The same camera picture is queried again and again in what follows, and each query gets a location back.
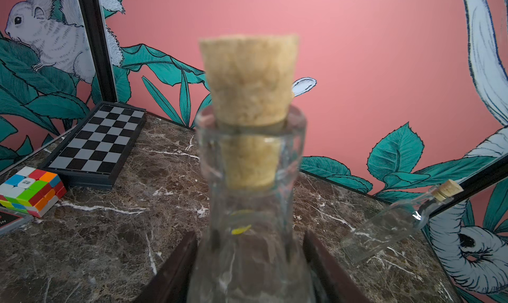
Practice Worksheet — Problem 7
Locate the black frame post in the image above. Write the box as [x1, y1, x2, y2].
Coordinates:
[79, 0, 118, 103]
[430, 155, 508, 218]

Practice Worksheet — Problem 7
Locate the black left frame post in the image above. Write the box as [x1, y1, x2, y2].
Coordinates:
[79, 0, 118, 103]

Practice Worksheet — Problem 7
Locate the black white chessboard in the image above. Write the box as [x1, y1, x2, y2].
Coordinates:
[39, 102, 146, 189]

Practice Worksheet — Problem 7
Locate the dark card near cube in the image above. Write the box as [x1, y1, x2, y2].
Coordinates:
[0, 207, 34, 235]

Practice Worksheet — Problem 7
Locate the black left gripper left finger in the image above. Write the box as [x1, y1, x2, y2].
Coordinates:
[134, 231, 198, 303]

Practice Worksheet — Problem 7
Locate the black right frame post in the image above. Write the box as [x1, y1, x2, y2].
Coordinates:
[430, 155, 508, 218]

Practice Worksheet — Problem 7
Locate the glass bottle blue label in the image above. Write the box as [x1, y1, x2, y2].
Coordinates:
[341, 180, 463, 264]

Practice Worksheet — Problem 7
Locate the colourful rubiks cube on table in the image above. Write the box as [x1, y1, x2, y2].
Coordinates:
[1, 166, 67, 218]

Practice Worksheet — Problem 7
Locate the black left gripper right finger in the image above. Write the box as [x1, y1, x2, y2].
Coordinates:
[302, 230, 370, 303]

